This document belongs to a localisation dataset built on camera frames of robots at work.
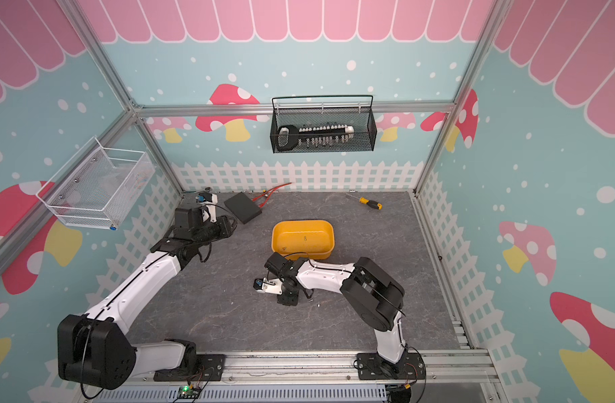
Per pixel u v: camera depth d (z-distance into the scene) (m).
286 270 0.68
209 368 0.75
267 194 1.19
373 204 1.15
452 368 0.75
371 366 0.76
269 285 0.77
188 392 0.73
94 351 0.40
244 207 1.13
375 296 0.48
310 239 1.04
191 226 0.63
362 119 0.94
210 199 0.74
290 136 0.90
